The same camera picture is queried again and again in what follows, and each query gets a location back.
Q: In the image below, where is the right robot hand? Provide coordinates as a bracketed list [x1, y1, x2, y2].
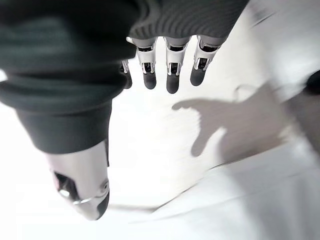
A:
[0, 0, 250, 222]

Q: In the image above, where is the white bed sheet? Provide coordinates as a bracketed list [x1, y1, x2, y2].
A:
[0, 4, 320, 240]

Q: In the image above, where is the white duvet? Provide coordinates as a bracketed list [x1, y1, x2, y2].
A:
[128, 142, 320, 240]

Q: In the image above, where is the dark robot body part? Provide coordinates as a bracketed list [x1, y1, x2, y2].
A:
[305, 70, 320, 96]

